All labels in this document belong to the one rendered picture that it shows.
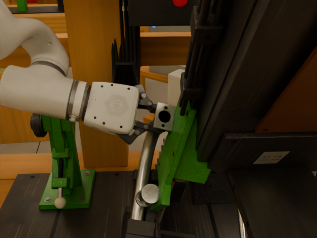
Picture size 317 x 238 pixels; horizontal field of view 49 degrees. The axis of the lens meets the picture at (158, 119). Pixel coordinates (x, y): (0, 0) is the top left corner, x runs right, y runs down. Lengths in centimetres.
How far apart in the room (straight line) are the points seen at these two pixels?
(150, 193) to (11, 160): 65
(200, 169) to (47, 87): 33
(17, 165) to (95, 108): 57
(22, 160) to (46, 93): 57
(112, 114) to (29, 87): 16
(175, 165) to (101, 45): 43
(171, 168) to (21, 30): 36
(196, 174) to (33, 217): 47
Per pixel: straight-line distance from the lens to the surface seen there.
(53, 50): 74
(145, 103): 72
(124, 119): 69
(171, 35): 104
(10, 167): 121
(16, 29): 62
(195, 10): 43
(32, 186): 107
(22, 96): 70
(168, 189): 68
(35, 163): 120
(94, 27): 94
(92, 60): 96
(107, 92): 70
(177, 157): 65
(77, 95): 68
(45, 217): 96
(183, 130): 62
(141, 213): 79
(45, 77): 70
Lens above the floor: 154
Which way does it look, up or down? 28 degrees down
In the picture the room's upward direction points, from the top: straight up
